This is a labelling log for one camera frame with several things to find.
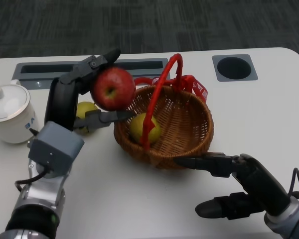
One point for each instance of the red printed ribbon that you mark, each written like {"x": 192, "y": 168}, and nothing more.
{"x": 200, "y": 89}

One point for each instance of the white mug lid gold rim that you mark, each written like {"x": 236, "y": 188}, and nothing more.
{"x": 10, "y": 104}

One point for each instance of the long grey table slot tray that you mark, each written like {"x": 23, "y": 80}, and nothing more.
{"x": 144, "y": 74}

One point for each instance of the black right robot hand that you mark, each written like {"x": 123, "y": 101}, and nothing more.
{"x": 261, "y": 181}

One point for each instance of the green pear with stem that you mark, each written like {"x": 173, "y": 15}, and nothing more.
{"x": 86, "y": 106}

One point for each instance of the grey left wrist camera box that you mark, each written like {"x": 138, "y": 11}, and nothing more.
{"x": 54, "y": 147}

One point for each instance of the red apple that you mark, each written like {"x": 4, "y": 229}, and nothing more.
{"x": 112, "y": 87}

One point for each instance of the grey square cup holder insert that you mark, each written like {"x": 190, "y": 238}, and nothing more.
{"x": 234, "y": 67}

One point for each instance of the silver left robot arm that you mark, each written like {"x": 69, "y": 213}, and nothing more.
{"x": 40, "y": 199}

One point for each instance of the white ceramic mug blue print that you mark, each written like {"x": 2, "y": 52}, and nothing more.
{"x": 12, "y": 129}

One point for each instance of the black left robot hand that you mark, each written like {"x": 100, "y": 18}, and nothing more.
{"x": 61, "y": 104}

